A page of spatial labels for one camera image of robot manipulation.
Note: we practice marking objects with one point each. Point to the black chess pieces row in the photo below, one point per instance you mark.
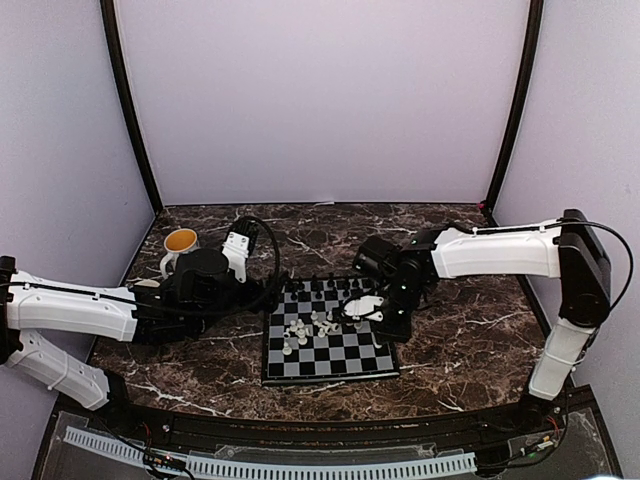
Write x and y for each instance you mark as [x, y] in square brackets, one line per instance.
[327, 288]

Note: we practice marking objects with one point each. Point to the right black frame post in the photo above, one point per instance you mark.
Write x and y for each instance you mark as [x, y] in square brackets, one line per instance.
[516, 111]

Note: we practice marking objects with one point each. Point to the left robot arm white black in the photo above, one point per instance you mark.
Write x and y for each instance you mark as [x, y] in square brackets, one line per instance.
[204, 290]

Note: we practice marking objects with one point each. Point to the black grey chess board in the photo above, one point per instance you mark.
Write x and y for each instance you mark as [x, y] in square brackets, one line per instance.
[362, 358]

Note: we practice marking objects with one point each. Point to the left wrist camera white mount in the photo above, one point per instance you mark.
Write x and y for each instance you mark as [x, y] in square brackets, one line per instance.
[240, 243]

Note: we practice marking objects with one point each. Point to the white mug orange inside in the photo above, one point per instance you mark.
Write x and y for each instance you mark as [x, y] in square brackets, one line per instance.
[178, 242]

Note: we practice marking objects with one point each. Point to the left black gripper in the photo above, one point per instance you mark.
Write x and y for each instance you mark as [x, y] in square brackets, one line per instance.
[255, 302]

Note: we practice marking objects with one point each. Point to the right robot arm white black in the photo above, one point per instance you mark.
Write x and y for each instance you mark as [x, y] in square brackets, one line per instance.
[567, 249]

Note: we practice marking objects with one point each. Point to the black front rail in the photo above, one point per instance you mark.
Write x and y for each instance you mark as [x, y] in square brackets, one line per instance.
[484, 426]

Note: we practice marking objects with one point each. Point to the white slotted cable duct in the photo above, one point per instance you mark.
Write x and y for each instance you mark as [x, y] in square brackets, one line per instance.
[237, 463]

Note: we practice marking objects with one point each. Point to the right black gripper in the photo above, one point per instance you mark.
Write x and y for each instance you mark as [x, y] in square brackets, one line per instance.
[385, 333]

